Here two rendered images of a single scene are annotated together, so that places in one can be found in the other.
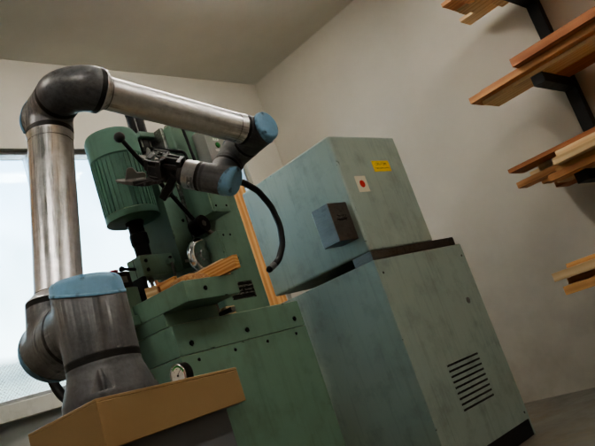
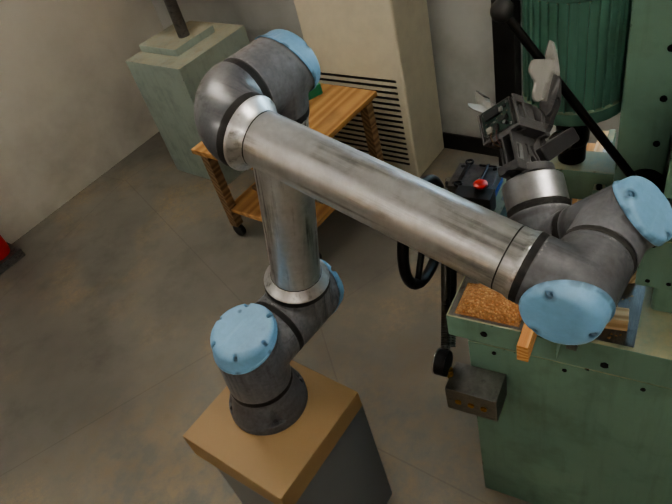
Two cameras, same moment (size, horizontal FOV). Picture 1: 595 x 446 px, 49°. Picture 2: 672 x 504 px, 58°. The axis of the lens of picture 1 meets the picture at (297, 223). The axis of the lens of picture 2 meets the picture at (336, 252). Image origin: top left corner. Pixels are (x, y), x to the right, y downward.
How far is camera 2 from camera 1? 209 cm
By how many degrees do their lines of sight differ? 100
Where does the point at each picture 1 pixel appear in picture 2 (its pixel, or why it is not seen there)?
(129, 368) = (243, 415)
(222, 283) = not seen: hidden behind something
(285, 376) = (652, 426)
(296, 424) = (633, 457)
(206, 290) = (485, 336)
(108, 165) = (526, 13)
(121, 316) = (239, 387)
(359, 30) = not seen: outside the picture
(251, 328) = (617, 367)
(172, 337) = not seen: hidden behind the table
